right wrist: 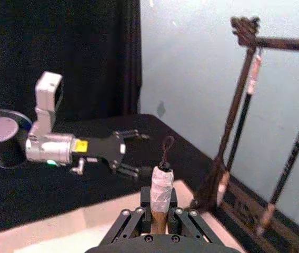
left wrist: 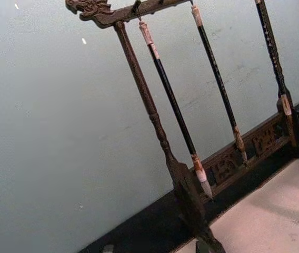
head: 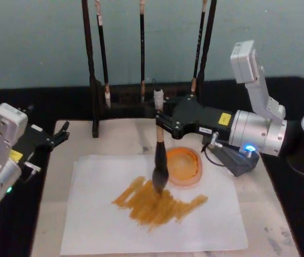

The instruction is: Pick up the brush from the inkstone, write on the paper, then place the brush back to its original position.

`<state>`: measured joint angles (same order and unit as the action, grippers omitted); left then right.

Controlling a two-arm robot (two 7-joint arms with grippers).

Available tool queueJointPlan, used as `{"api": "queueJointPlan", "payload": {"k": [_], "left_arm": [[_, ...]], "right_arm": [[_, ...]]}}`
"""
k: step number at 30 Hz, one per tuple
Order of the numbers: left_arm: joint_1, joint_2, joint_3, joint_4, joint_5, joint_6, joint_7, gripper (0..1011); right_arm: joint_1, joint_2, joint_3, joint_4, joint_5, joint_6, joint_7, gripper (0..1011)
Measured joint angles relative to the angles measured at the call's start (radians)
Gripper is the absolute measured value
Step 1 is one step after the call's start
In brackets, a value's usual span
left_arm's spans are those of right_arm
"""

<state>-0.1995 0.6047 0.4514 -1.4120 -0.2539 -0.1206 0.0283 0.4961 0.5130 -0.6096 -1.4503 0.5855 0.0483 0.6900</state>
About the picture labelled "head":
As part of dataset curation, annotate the thin black hanging brush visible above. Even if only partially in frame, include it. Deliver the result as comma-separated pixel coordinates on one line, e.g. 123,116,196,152
94,0,112,109
139,0,146,104
190,0,209,97

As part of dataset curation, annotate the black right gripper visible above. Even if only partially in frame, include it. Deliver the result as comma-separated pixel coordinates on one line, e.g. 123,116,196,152
155,95,237,140

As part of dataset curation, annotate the thin dark right gripper cable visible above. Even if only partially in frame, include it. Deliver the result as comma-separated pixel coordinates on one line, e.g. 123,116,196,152
201,130,224,167

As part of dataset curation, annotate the large calligraphy brush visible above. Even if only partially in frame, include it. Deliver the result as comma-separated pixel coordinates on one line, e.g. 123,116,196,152
151,87,169,198

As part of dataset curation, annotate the white paper sheet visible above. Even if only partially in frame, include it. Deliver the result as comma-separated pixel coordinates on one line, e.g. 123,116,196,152
59,153,249,256

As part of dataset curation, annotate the black table cloth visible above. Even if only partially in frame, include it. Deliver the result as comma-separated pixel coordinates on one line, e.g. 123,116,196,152
0,75,304,257

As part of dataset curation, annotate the dark grey wedge block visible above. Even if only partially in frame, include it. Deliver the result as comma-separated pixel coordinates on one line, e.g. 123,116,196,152
216,146,260,178

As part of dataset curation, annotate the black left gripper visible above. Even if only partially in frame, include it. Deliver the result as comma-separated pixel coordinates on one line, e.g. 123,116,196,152
11,121,71,168

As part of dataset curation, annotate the beige felt mat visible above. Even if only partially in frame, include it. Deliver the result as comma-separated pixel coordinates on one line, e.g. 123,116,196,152
31,117,300,257

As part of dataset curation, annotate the orange paint dish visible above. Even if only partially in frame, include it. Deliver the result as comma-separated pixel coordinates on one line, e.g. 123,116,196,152
164,146,204,190

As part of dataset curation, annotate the black wooden brush rack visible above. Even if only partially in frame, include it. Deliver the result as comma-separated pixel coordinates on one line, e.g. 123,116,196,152
81,0,218,139

